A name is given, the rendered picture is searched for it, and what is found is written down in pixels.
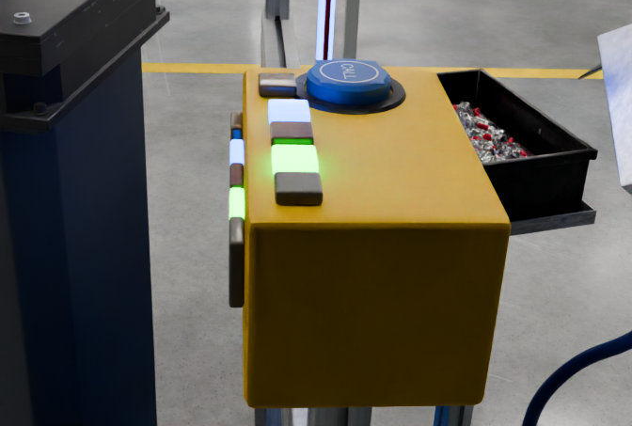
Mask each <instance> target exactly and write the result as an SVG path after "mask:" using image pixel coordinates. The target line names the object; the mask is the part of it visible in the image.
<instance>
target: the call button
mask: <svg viewBox="0 0 632 426"><path fill-rule="evenodd" d="M390 81H391V78H390V75H389V74H388V72H387V71H386V70H384V69H383V68H382V67H380V66H378V64H377V61H371V60H358V59H347V58H340V59H330V60H316V65H314V66H313V67H312V68H310V69H309V70H308V74H307V94H309V95H310V96H312V97H314V98H316V99H318V100H321V101H325V102H328V103H336V104H346V105H363V104H371V103H379V102H381V101H384V100H385V99H387V98H388V97H389V92H390Z"/></svg>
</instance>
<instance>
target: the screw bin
mask: <svg viewBox="0 0 632 426"><path fill-rule="evenodd" d="M436 75H437V77H438V79H439V81H440V83H441V85H442V87H443V88H444V90H445V92H446V94H447V96H448V98H449V100H450V103H451V104H460V102H461V101H463V102H470V104H471V105H473V106H474V107H475V108H480V110H481V112H482V113H483V114H484V115H486V116H487V117H488V118H490V119H491V120H492V121H493V122H495V123H496V125H497V126H499V127H500V128H501V129H503V130H505V131H506V133H507V134H509V135H510V136H511V137H513V138H514V139H515V140H516V141H518V142H519V143H520V144H521V145H523V146H524V147H525V148H526V149H528V150H529V151H530V152H532V153H533V154H534V155H535V156H529V157H521V158H514V159H507V160H500V161H493V162H486V163H482V166H483V168H484V170H485V172H486V174H487V176H488V178H489V180H490V182H491V183H492V185H493V187H494V189H495V191H496V193H497V195H498V198H499V200H500V202H501V204H502V206H503V208H504V210H505V212H506V214H507V215H508V217H509V219H510V222H513V221H520V220H527V219H533V218H540V217H547V216H552V215H559V214H566V213H578V212H579V211H580V206H581V201H582V197H583V192H584V186H585V181H586V177H587V172H588V167H589V162H590V160H596V158H597V154H598V150H597V149H595V148H593V147H592V146H590V145H589V144H588V143H586V142H585V141H583V140H582V139H581V138H579V137H578V136H576V135H575V134H573V133H572V132H570V131H569V130H568V129H566V128H565V127H563V126H562V125H560V124H559V123H558V122H557V121H556V120H554V119H553V118H551V117H550V116H548V115H547V114H546V113H544V112H543V111H541V110H540V109H539V108H537V107H536V106H534V105H533V104H532V103H530V102H528V101H527V100H526V99H524V98H523V97H521V96H520V95H518V94H517V93H516V92H514V91H513V90H511V89H510V88H509V87H507V86H505V85H504V84H503V83H501V82H500V81H499V80H498V79H497V78H495V77H494V76H492V75H491V74H490V73H488V72H487V71H485V70H484V69H482V68H480V69H474V70H464V71H445V72H436Z"/></svg>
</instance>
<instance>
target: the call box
mask: <svg viewBox="0 0 632 426"><path fill-rule="evenodd" d="M308 70H309V69H281V68H252V69H248V70H246V71H245V74H244V76H243V125H244V138H243V142H244V193H245V304H244V305H243V371H244V398H245V401H246V403H247V405H248V406H249V407H252V408H255V409H264V408H329V407H394V406H458V405H476V404H479V403H481V402H482V400H483V397H484V393H485V388H486V381H487V375H488V370H489V364H490V357H491V352H492V346H493V340H494V334H495V328H496V322H497V316H498V305H499V299H500V293H501V287H502V281H503V276H504V269H505V263H506V258H507V252H508V245H509V240H510V234H511V228H512V226H511V222H510V219H509V217H508V215H507V214H506V212H505V210H504V208H503V206H502V204H501V202H500V200H499V198H498V195H497V193H496V191H495V189H494V187H493V185H492V183H491V182H490V180H489V178H488V176H487V174H486V172H485V170H484V168H483V166H482V163H481V161H480V159H479V157H478V155H477V153H476V151H475V150H474V148H473V146H472V144H471V142H470V140H469V138H468V136H467V134H466V131H465V129H464V127H463V125H462V123H461V121H460V119H459V118H458V116H457V114H456V112H455V110H454V108H453V106H452V105H451V103H450V100H449V98H448V96H447V94H446V92H445V90H444V88H443V87H442V85H441V83H440V81H439V79H438V77H437V75H436V73H435V72H432V71H404V70H386V71H387V72H388V74H389V75H390V78H391V81H390V92H389V97H388V98H387V99H385V100H384V101H381V102H379V103H371V104H363V105H346V104H336V103H328V102H325V101H321V100H318V99H316V98H314V97H312V96H310V95H309V94H307V74H308ZM262 72H264V73H293V74H294V75H295V79H296V85H297V93H296V94H295V96H294V97H262V96H260V95H259V88H258V75H259V73H262ZM270 100H306V101H308V108H309V113H310V122H311V125H312V131H313V136H314V147H315V149H316V153H317V159H318V165H319V167H318V172H319V173H320V176H321V182H322V187H323V193H324V198H323V202H322V204H320V205H278V204H276V202H275V192H274V173H273V167H272V147H271V140H270V123H269V114H268V102H269V101H270Z"/></svg>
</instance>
